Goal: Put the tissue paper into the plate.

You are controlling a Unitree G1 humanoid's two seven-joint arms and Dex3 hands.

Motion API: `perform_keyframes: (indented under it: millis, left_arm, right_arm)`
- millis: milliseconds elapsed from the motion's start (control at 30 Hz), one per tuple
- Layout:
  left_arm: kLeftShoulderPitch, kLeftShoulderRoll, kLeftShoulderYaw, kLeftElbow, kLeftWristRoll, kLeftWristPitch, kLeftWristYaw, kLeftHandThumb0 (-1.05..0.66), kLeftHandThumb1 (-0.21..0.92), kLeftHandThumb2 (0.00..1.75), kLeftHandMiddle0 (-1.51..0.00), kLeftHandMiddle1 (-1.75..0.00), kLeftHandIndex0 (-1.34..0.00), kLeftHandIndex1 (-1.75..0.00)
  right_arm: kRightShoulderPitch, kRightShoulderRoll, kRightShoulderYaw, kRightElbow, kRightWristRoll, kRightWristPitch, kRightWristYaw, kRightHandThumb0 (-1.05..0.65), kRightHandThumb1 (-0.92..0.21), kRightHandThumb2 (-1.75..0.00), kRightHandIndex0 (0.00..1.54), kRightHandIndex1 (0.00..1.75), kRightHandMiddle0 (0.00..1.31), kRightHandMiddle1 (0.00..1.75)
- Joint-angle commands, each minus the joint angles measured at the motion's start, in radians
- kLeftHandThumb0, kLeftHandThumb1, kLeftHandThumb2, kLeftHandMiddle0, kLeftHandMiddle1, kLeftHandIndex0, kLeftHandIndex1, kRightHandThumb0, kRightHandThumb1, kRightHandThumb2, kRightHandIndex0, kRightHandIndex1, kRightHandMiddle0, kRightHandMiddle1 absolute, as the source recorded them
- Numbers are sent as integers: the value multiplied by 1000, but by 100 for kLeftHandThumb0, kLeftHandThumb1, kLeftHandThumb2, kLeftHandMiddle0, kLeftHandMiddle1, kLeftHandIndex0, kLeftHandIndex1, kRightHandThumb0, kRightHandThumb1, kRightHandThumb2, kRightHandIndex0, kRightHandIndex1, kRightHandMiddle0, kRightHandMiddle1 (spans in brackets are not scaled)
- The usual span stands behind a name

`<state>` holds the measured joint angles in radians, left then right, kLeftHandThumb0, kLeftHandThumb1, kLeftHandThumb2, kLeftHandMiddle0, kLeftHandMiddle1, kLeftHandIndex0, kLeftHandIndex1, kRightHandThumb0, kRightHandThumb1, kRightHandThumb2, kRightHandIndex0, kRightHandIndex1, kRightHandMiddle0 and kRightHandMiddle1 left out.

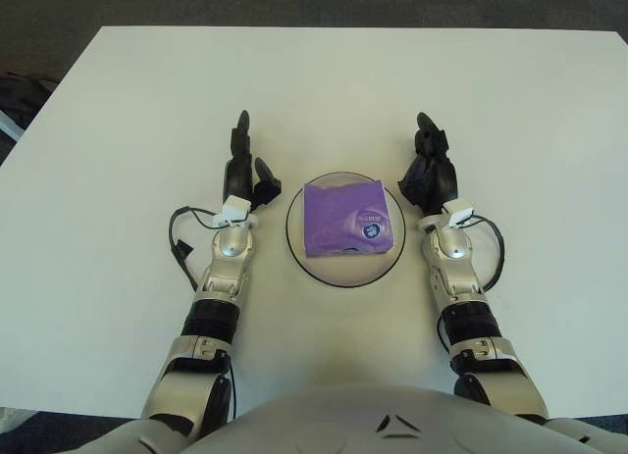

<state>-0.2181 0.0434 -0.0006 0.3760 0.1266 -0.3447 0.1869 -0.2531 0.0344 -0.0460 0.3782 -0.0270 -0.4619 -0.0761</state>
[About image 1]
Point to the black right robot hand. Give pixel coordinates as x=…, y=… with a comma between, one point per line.
x=434, y=179

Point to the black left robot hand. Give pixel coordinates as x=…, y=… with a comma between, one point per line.
x=238, y=179

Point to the purple tissue paper pack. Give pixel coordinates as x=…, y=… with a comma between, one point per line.
x=333, y=218

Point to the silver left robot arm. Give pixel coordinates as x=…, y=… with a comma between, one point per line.
x=233, y=248

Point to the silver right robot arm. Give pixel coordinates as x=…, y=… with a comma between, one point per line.
x=454, y=248

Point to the white plate with black rim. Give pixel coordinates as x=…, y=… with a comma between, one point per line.
x=343, y=272

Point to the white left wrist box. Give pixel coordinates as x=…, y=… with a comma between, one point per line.
x=235, y=209

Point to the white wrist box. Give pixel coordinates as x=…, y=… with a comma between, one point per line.
x=458, y=211
x=235, y=209

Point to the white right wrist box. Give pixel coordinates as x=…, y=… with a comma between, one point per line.
x=458, y=211

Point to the black bag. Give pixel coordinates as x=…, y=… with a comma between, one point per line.
x=24, y=96

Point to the white flat board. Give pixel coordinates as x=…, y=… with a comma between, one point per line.
x=10, y=125

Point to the grey robot torso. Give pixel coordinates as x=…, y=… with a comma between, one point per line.
x=314, y=424

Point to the white floor object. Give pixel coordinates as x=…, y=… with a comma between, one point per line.
x=12, y=412

